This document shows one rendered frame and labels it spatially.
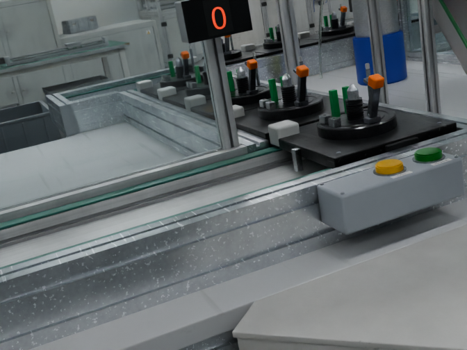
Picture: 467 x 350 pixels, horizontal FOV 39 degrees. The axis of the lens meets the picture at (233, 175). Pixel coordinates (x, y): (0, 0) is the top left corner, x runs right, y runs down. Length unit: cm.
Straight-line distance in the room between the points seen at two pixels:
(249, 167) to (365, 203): 34
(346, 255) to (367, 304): 15
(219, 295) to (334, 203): 20
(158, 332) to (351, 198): 32
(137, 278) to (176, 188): 31
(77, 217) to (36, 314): 29
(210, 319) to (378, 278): 23
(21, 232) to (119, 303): 29
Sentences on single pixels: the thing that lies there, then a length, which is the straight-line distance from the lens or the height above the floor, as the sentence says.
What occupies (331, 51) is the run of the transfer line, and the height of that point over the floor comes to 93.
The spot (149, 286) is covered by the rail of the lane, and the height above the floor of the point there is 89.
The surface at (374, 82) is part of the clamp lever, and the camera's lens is 112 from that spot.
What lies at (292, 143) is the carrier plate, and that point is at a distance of 118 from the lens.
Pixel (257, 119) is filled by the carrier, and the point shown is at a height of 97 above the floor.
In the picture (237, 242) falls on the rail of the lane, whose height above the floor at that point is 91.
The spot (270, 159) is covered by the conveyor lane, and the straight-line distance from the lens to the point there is 124.
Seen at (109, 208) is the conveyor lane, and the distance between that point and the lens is 116.
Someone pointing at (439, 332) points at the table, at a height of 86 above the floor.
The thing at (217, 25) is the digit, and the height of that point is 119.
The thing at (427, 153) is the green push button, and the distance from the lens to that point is 102.
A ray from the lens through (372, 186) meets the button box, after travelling 95.
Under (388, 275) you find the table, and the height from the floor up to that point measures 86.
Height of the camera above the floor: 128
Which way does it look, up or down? 17 degrees down
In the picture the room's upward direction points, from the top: 10 degrees counter-clockwise
